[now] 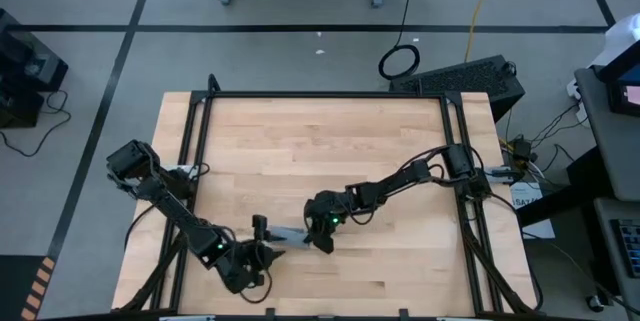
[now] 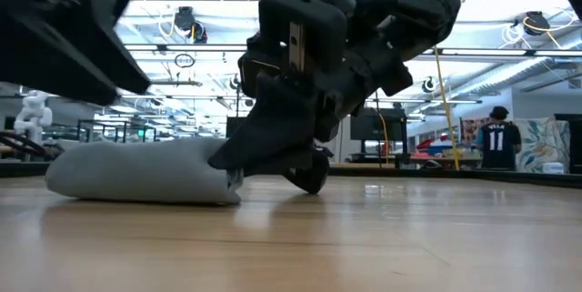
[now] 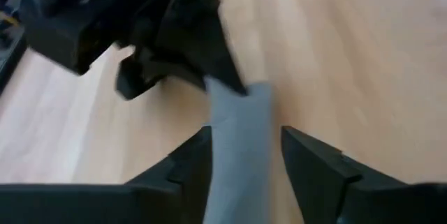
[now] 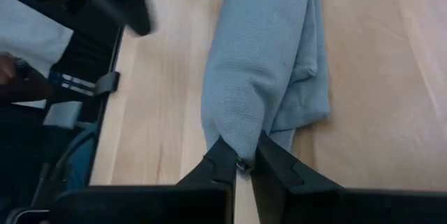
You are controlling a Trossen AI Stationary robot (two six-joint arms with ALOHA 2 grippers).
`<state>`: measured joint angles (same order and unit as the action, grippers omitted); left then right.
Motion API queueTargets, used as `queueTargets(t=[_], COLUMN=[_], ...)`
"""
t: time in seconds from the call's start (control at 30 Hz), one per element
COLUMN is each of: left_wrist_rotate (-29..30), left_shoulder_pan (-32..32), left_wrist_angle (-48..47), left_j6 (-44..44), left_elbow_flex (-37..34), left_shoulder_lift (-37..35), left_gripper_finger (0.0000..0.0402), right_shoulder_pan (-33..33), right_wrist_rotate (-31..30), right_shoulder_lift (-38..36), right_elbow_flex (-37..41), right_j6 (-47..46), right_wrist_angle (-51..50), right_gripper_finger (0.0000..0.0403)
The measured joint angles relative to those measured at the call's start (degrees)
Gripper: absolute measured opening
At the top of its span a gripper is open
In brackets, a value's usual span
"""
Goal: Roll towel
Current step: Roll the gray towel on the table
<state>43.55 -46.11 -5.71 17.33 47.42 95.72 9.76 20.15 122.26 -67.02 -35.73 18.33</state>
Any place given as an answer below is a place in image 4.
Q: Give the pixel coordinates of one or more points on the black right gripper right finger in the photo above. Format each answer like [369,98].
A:
[314,206]

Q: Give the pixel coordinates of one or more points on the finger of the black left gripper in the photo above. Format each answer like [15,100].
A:
[118,4]

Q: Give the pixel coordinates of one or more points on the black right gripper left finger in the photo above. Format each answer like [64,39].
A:
[174,206]

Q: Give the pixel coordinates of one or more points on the grey towel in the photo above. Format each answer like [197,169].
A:
[262,60]

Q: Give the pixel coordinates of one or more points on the person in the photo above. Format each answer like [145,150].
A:
[31,32]

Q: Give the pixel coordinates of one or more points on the blue chair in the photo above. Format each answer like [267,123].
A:
[82,154]

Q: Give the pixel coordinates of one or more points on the grey plastic block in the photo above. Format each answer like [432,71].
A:
[63,114]

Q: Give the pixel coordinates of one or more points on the person's hand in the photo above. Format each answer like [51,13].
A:
[14,81]

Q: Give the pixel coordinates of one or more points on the black metal table frame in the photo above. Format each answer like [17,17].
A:
[104,112]

